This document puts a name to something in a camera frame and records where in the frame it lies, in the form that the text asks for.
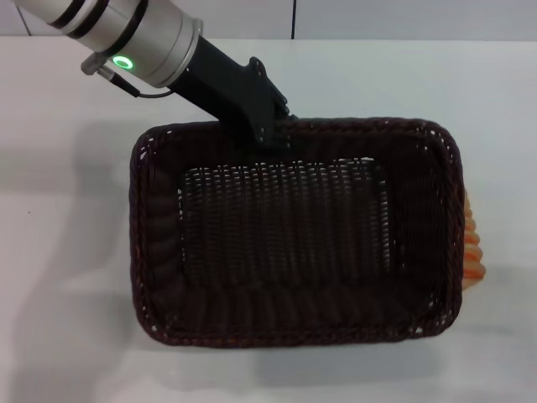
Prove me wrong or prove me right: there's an orange striped bread loaf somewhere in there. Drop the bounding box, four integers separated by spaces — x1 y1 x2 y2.
461 188 488 291

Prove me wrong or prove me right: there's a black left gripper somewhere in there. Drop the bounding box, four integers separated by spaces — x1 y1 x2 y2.
169 35 301 153

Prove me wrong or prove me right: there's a black arm connector cable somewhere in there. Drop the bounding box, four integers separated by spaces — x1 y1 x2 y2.
81 53 174 100

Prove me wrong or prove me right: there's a dark brown wicker basket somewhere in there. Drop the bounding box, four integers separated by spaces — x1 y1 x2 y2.
128 117 467 350

